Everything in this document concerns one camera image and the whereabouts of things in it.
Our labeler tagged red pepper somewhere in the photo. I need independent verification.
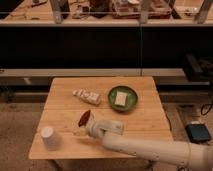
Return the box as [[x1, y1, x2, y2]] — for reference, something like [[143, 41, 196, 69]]
[[78, 110, 91, 127]]

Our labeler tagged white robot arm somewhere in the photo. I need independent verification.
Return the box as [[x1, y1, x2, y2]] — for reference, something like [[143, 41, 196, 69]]
[[78, 120, 213, 171]]

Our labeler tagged green plate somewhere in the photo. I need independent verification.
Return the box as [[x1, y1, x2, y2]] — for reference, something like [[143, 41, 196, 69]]
[[108, 86, 138, 112]]

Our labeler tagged long wooden bench shelf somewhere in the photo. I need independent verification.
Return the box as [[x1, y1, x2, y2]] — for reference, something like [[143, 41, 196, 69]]
[[0, 68, 184, 77]]

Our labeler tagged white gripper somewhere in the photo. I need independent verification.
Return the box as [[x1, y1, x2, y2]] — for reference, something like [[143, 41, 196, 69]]
[[74, 120, 124, 139]]

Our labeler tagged black foot pedal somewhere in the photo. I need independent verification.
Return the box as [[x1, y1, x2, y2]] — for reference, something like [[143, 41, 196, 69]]
[[186, 124, 211, 143]]

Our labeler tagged wooden table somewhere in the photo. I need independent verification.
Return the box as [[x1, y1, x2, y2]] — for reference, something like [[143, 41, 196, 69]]
[[29, 77, 173, 159]]

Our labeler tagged white paper cup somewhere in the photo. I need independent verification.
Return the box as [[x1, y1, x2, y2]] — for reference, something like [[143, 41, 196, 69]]
[[40, 126, 60, 150]]

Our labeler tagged white plastic bottle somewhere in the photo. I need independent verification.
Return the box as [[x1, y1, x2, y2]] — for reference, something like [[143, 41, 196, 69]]
[[72, 89, 101, 105]]

